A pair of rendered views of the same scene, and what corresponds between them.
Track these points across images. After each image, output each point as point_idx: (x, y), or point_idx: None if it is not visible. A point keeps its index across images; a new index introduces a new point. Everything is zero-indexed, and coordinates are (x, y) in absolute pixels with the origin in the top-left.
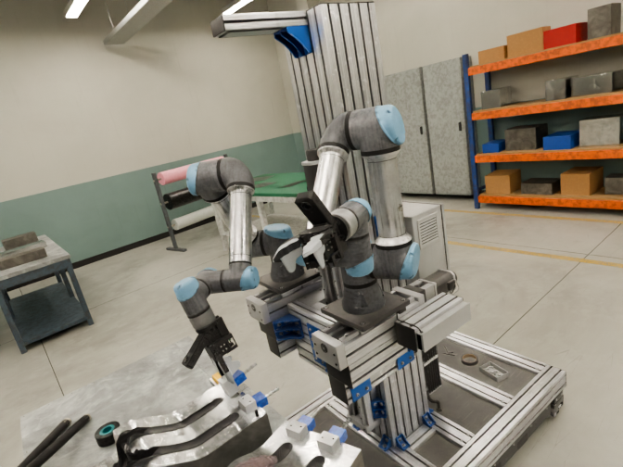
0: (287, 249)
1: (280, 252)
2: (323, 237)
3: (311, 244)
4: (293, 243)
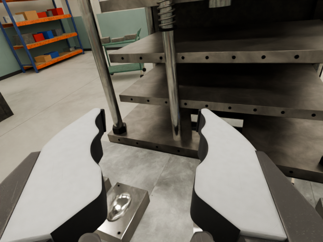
0: (199, 145)
1: (200, 119)
2: (20, 164)
3: (72, 122)
4: (200, 163)
